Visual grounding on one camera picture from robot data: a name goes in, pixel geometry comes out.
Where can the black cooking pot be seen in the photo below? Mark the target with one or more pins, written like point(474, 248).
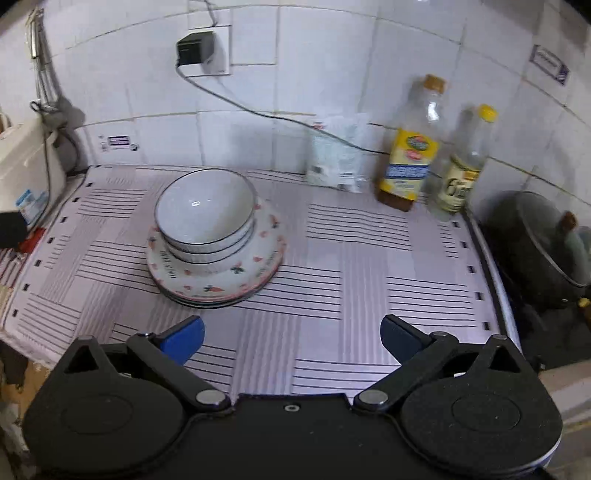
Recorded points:
point(521, 258)

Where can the purple wall sticker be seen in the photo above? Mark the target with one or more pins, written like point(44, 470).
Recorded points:
point(549, 64)

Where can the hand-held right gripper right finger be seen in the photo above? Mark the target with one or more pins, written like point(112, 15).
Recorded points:
point(401, 337)

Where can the black power plug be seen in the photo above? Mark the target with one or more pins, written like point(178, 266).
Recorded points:
point(196, 48)

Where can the white bowl with dark rim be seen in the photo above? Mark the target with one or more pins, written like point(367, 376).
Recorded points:
point(203, 203)
point(203, 258)
point(203, 271)

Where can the cream white appliance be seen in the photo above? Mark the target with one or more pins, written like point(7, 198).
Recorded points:
point(23, 170)

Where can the glass pot lid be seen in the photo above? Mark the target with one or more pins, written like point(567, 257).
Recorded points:
point(549, 240)

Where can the white bunny carrot plate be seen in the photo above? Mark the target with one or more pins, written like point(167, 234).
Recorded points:
point(207, 288)

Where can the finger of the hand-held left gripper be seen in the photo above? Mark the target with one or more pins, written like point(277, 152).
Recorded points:
point(11, 229)

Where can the small wall sticker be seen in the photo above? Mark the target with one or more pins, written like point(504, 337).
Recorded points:
point(117, 142)

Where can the striped table mat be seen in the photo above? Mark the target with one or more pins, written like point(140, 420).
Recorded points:
point(346, 258)

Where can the clear bottle with yellow cap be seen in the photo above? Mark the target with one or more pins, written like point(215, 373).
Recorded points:
point(457, 189)

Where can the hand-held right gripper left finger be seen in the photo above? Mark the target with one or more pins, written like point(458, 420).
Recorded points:
point(187, 337)

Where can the blue fried egg plate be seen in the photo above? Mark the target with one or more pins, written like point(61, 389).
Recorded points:
point(217, 305)

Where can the red object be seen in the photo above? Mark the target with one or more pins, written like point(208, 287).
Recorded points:
point(34, 241)

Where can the white wall socket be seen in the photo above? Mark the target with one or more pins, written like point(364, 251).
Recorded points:
point(222, 55)

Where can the white plastic seasoning bag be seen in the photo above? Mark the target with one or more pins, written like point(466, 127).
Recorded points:
point(332, 157)

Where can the oil bottle with yellow label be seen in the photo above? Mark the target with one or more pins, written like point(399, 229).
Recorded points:
point(406, 170)

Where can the hanging metal utensils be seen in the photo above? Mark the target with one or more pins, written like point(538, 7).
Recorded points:
point(39, 46)

